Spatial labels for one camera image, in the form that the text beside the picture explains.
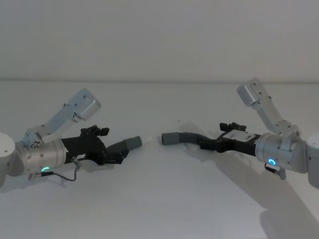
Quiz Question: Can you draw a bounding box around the plain pale wall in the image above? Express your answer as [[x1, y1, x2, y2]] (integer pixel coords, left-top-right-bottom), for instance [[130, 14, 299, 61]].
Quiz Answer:
[[0, 0, 319, 82]]

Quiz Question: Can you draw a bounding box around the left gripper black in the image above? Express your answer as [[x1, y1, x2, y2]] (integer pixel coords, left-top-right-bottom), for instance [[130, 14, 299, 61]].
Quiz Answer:
[[60, 125, 130, 166]]

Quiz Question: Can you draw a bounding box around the black nozzle with grey end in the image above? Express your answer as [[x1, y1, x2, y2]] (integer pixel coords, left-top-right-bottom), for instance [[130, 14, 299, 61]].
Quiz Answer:
[[106, 135, 143, 162]]

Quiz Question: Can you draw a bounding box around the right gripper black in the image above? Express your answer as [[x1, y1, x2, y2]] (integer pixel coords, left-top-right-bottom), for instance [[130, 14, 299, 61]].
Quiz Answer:
[[199, 121, 262, 157]]

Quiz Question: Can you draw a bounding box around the white table cloth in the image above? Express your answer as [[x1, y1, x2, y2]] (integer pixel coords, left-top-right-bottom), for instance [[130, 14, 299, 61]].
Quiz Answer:
[[0, 79, 319, 239]]

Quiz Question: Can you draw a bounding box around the thin dark gripper cable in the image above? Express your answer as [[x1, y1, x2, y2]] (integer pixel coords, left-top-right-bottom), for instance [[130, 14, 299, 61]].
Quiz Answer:
[[39, 156, 81, 183]]

